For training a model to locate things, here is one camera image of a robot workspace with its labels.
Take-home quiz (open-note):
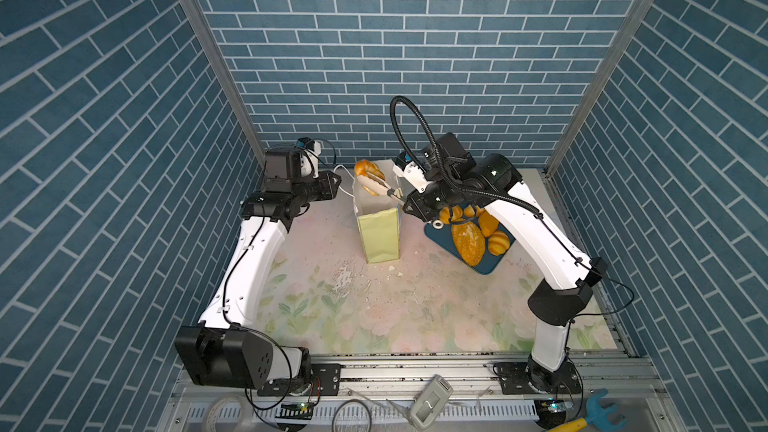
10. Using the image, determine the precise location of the white paper gift bag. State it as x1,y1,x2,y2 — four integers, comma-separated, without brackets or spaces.
346,160,402,264

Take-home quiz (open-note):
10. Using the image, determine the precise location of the large sesame oval bread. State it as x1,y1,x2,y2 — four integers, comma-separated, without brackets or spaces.
451,222,486,267

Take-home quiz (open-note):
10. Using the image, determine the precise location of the long braided bread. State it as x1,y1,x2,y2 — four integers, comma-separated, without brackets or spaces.
463,205,482,220

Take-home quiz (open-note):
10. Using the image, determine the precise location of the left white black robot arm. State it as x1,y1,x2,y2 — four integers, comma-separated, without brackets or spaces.
174,137,341,394

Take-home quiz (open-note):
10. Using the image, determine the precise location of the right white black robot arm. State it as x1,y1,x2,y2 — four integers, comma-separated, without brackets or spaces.
389,96,607,393

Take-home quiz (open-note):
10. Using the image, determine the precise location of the plain orange oval bread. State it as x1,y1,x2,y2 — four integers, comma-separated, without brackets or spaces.
477,211,500,238

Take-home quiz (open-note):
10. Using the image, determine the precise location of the round ridged bun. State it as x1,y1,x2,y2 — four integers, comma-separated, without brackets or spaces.
439,207,452,224

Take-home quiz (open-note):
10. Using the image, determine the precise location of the teal rectangular tray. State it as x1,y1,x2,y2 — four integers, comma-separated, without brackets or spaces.
424,204,515,275

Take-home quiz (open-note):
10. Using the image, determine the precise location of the small striped croissant bun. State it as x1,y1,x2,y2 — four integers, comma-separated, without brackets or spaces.
487,230,511,256

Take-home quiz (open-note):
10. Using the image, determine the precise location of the grey plastic handheld device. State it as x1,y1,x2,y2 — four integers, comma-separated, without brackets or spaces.
407,375,453,431

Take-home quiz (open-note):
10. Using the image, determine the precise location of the clear tape roll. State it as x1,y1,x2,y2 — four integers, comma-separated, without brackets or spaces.
201,395,254,432

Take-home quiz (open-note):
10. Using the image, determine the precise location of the blue yellow toy wrench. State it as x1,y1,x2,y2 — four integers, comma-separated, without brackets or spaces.
550,388,627,432

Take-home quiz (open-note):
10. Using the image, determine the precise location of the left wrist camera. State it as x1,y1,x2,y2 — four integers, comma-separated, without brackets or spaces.
296,137,322,178

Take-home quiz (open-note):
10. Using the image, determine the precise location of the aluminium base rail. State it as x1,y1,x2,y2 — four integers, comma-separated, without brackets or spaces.
159,353,683,431

